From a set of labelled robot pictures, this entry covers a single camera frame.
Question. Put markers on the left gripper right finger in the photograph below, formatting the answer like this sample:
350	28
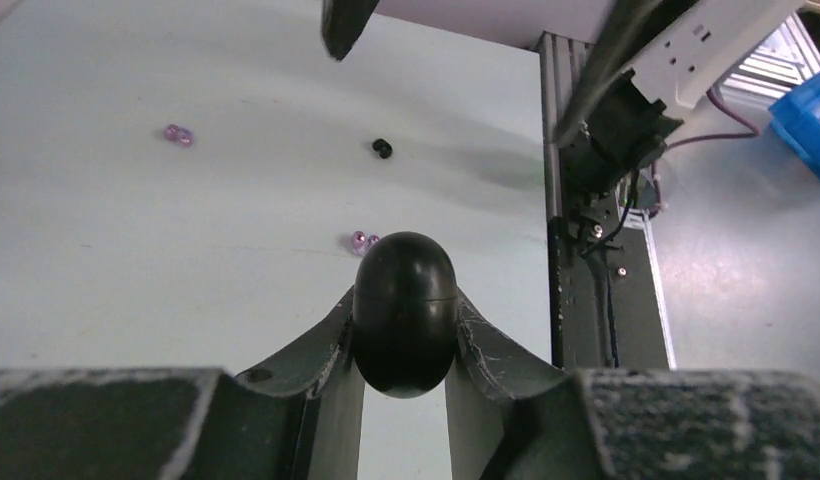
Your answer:
511	415

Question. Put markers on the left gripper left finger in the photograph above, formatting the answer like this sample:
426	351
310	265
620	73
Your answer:
295	415

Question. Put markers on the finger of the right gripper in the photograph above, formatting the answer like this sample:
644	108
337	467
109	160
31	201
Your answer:
342	24
637	78

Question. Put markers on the black earbud charging case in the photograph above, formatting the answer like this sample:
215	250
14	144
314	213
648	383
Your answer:
404	315

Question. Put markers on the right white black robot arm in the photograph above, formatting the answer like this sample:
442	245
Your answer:
728	30

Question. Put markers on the black earbud right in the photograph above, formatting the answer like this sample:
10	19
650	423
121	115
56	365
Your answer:
382	147

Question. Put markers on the purple earbud centre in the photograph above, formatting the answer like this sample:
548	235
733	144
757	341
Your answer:
361	242

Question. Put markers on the purple earbud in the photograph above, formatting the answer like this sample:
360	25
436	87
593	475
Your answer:
177	134
361	242

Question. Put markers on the blue plastic bin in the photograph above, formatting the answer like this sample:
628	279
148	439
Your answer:
796	120

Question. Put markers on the purple earbud far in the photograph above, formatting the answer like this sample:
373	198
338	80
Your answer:
177	134

